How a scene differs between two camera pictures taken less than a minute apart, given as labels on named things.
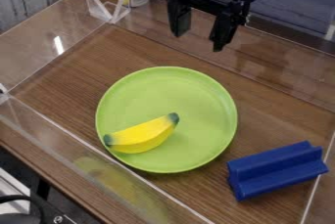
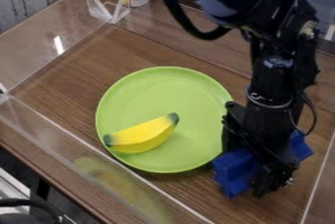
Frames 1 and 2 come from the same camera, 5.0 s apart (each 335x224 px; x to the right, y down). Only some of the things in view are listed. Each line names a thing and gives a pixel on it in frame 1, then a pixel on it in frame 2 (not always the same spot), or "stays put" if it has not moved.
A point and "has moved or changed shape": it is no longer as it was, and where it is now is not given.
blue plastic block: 265,171 has moved or changed shape
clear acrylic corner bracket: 109,11 stays put
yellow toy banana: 142,136 stays put
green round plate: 153,93 stays put
